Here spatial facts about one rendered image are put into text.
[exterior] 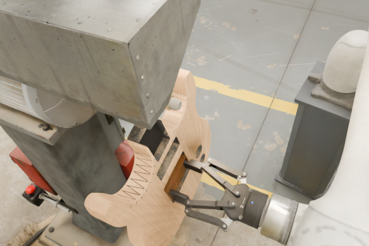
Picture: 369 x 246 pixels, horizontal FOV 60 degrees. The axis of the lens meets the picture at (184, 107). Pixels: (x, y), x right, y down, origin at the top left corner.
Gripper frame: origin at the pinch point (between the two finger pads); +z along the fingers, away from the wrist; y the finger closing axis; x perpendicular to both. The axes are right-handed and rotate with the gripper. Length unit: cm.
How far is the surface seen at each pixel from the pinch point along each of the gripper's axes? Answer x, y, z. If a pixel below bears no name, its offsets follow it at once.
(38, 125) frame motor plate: 8.5, -3.2, 36.8
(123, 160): -45, 10, 40
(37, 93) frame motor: 26.3, -1.9, 24.7
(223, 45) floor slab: -132, 154, 60
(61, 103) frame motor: 21.1, -0.3, 23.1
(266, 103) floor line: -124, 104, 8
